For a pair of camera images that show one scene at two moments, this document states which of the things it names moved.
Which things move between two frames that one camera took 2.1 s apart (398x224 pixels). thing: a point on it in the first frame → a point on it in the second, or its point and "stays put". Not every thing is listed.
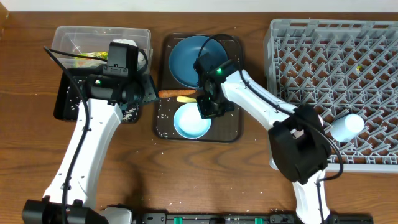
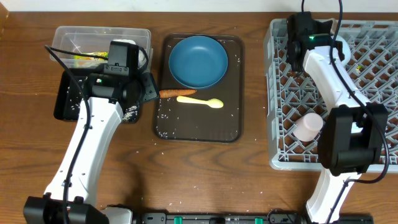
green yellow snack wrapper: [103, 55] stays put
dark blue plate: [185, 53] stays put
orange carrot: [175, 93] stays put
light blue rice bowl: [188, 122] → [346, 48]
